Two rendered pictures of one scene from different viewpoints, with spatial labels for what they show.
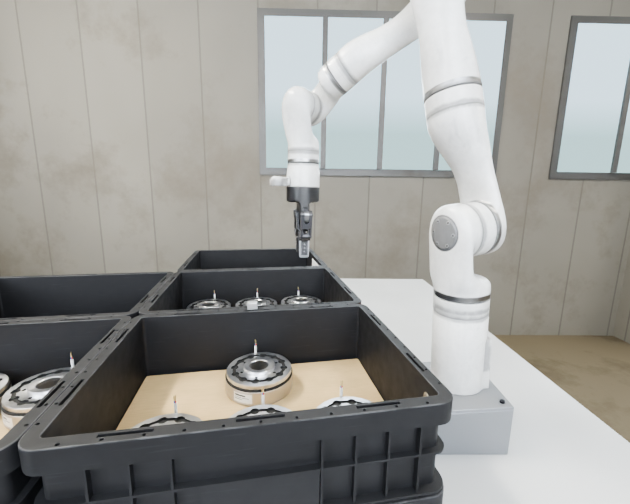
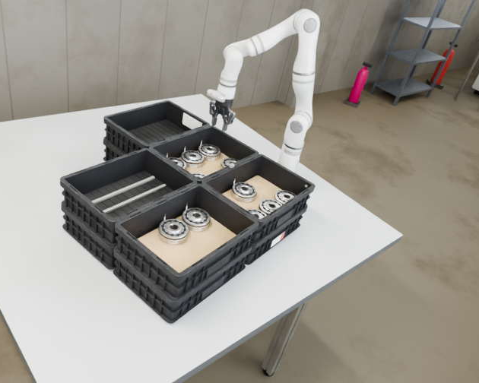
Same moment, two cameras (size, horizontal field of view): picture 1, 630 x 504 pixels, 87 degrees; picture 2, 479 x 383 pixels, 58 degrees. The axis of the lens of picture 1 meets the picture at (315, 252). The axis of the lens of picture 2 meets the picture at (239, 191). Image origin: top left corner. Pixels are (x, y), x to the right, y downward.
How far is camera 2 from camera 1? 147 cm
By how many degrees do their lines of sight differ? 50
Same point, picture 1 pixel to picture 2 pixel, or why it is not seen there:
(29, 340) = (172, 204)
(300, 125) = (236, 71)
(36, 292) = (83, 180)
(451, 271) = (296, 140)
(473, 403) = not seen: hidden behind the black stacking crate
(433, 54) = (304, 61)
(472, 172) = (306, 102)
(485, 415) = not seen: hidden behind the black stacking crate
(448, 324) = (290, 156)
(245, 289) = (178, 147)
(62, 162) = not seen: outside the picture
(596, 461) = (318, 188)
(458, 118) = (308, 87)
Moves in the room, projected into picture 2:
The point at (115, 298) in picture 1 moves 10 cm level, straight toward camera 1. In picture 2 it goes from (121, 171) to (144, 179)
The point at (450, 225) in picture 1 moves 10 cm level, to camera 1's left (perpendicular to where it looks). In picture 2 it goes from (299, 125) to (284, 129)
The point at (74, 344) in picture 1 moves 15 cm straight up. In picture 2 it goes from (184, 200) to (190, 166)
